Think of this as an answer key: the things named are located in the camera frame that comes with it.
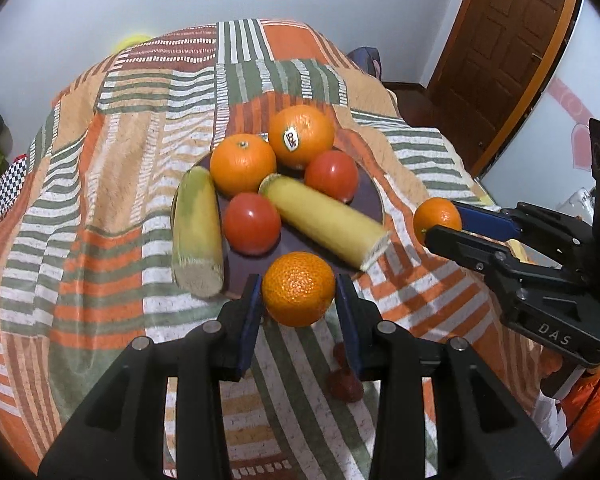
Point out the brown wooden door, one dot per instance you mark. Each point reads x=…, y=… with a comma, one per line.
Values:
x=510, y=50

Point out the yellow round object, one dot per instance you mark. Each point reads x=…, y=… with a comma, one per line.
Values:
x=132, y=42

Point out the small mandarin orange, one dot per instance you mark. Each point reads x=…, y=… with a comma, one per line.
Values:
x=437, y=217

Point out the bumpy mandarin orange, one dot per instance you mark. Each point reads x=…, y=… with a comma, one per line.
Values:
x=298, y=290

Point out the yellow corn cob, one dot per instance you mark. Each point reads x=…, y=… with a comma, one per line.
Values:
x=325, y=222

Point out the striped patchwork blanket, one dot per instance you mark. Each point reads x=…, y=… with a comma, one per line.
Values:
x=130, y=260

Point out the greenish corn cob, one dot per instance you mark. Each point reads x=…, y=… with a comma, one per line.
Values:
x=197, y=230

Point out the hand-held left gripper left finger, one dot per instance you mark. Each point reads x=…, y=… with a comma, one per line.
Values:
x=250, y=320

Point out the small red fruit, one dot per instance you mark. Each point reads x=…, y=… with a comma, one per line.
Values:
x=345, y=387

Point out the checkered cloth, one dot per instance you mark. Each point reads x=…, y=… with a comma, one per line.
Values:
x=12, y=185

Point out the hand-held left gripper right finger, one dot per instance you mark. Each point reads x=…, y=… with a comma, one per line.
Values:
x=347, y=325

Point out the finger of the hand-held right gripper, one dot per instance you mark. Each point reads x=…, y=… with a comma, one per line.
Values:
x=485, y=220
x=460, y=242

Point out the purple plate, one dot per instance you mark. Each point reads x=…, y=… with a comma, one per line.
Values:
x=290, y=245

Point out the large navel orange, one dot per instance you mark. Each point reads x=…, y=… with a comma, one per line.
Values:
x=302, y=135
x=242, y=165

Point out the red tomato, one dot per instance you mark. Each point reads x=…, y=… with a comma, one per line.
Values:
x=252, y=222
x=332, y=175

